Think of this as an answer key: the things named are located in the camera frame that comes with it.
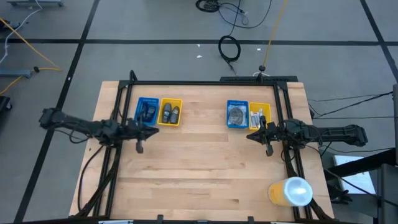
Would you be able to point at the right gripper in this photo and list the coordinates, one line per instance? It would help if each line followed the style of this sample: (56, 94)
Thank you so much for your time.
(268, 137)

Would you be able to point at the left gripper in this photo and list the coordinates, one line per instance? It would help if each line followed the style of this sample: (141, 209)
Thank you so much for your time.
(140, 132)

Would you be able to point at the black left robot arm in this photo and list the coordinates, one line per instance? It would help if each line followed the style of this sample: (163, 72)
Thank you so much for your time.
(81, 126)

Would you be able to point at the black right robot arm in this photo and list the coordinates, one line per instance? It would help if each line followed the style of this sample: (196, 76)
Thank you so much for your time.
(329, 135)

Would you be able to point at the blue plastic basket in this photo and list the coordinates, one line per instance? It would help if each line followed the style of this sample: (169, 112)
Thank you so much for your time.
(237, 102)
(138, 105)

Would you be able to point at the yellow plastic basket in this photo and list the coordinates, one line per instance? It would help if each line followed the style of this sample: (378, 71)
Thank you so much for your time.
(267, 107)
(161, 102)

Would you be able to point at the yellow cup with white lid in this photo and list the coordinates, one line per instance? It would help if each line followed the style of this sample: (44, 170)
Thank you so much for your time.
(292, 191)

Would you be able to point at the black pole knob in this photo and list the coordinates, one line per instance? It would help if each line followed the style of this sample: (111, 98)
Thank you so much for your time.
(262, 68)

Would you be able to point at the black table clamp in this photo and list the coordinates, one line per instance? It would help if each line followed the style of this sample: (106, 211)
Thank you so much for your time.
(250, 219)
(160, 218)

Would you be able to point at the black beam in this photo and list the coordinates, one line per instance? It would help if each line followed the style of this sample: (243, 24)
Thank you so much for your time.
(367, 161)

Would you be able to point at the white screen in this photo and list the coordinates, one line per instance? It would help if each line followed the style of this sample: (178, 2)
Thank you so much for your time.
(360, 182)

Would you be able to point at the black floor plug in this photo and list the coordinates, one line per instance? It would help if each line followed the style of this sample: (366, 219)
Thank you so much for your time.
(36, 69)

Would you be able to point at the grey stand base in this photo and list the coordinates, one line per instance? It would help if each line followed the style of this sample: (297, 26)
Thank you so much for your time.
(34, 3)
(15, 73)

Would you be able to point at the black cart wheel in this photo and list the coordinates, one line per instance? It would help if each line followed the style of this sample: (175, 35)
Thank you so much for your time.
(3, 107)

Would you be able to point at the black aluminium table frame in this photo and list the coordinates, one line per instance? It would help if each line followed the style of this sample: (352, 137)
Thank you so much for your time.
(202, 82)

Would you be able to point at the grey post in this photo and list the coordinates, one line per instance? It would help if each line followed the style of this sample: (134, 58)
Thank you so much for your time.
(395, 124)

